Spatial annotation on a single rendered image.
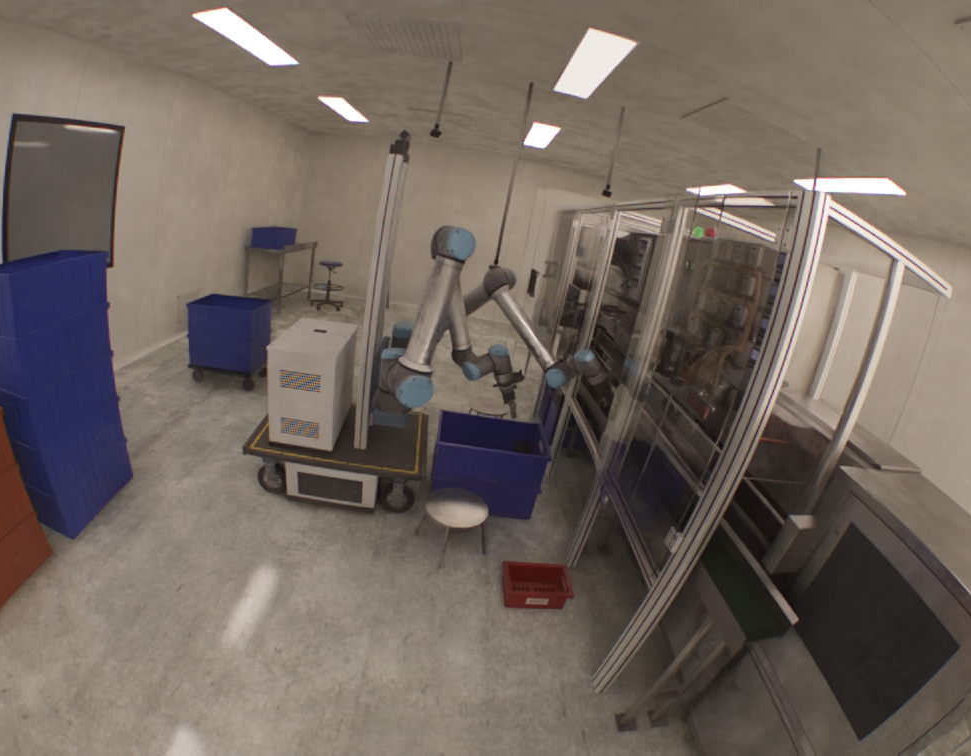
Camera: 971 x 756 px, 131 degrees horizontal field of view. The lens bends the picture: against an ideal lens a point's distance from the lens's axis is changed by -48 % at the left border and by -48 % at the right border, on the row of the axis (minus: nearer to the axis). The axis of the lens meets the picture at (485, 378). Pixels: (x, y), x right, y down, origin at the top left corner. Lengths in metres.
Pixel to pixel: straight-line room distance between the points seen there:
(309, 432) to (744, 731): 2.14
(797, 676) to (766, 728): 0.20
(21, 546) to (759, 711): 2.78
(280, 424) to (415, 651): 1.20
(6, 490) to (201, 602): 0.98
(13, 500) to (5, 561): 0.27
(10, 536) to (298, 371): 1.59
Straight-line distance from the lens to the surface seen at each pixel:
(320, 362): 1.94
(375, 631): 1.80
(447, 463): 2.20
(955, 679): 1.12
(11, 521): 2.20
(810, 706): 1.35
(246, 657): 1.76
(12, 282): 1.92
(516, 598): 1.92
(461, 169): 6.94
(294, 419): 2.10
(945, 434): 4.38
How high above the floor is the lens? 1.49
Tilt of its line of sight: 20 degrees down
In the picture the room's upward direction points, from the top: 11 degrees clockwise
